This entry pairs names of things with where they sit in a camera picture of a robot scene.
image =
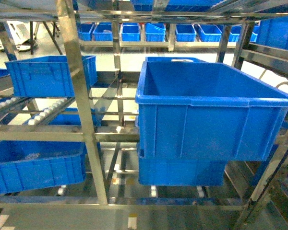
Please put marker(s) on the blue plastic bin centre shelf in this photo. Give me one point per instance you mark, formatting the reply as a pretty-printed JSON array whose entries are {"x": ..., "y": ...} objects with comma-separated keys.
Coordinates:
[{"x": 206, "y": 111}]

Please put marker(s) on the stainless steel shelf rack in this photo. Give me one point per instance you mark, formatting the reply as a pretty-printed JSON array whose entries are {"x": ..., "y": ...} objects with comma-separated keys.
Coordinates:
[{"x": 254, "y": 203}]

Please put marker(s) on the blue bin behind centre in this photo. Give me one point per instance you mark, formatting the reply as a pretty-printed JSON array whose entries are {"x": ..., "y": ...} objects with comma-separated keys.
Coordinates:
[{"x": 168, "y": 59}]

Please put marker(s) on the blue bin under centre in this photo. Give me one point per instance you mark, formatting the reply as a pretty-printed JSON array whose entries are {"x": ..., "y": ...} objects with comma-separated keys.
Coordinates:
[{"x": 163, "y": 172}]

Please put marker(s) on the white container in bin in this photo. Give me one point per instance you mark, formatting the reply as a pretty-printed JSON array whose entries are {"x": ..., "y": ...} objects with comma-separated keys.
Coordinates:
[{"x": 181, "y": 60}]

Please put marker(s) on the large blue bin left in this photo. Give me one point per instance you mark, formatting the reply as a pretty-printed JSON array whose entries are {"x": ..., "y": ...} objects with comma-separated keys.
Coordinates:
[{"x": 41, "y": 77}]

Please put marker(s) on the blue bin lower left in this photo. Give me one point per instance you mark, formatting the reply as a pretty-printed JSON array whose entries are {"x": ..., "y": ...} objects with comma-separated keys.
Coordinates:
[{"x": 28, "y": 165}]

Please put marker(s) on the blue bin upper right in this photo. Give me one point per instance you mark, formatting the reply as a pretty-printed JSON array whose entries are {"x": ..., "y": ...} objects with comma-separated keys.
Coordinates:
[{"x": 273, "y": 33}]

